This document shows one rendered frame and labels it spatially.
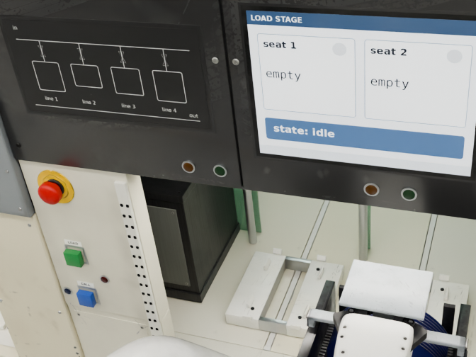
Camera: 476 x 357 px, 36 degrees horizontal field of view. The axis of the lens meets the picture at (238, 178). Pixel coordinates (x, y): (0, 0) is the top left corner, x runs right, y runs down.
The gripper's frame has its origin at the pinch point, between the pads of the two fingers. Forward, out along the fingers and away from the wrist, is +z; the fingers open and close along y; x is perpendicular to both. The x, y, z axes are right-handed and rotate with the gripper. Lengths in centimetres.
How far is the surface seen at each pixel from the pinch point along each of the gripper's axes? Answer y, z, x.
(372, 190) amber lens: -2.4, 1.5, 18.8
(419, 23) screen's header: 2.6, 1.7, 43.1
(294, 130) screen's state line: -13.0, 1.7, 26.8
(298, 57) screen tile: -11.9, 1.7, 37.7
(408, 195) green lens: 2.3, 1.5, 18.7
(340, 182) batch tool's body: -6.9, 1.8, 19.2
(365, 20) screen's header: -3.5, 1.7, 43.1
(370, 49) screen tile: -3.0, 1.7, 39.4
